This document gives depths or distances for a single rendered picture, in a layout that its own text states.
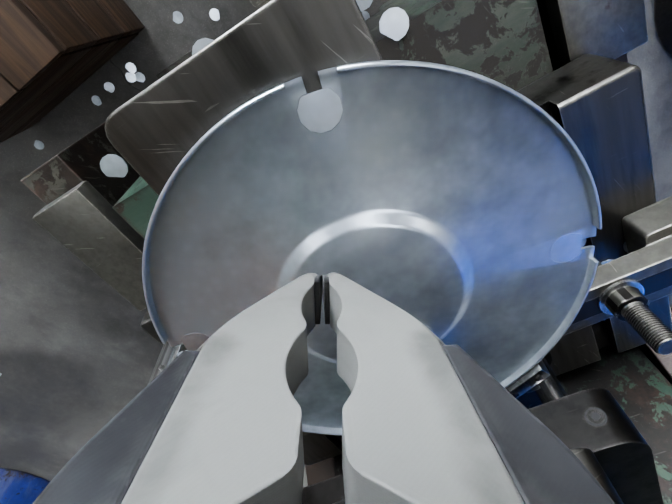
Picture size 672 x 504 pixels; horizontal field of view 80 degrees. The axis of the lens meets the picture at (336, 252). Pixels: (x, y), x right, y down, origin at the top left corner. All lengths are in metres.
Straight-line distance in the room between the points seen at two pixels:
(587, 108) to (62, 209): 0.45
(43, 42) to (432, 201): 0.61
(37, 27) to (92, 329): 1.02
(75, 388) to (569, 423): 1.70
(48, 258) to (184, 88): 1.22
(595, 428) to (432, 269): 0.11
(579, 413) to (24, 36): 0.75
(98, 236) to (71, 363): 1.27
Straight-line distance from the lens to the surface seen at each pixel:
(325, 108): 0.21
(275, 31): 0.21
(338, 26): 0.21
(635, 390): 0.54
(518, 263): 0.29
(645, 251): 0.40
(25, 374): 1.83
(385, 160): 0.22
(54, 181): 0.47
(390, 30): 0.35
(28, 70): 0.76
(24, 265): 1.47
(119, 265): 0.47
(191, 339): 0.30
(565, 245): 0.30
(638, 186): 0.41
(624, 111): 0.37
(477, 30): 0.37
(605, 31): 0.42
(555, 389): 0.41
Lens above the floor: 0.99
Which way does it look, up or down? 56 degrees down
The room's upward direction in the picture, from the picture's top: 175 degrees clockwise
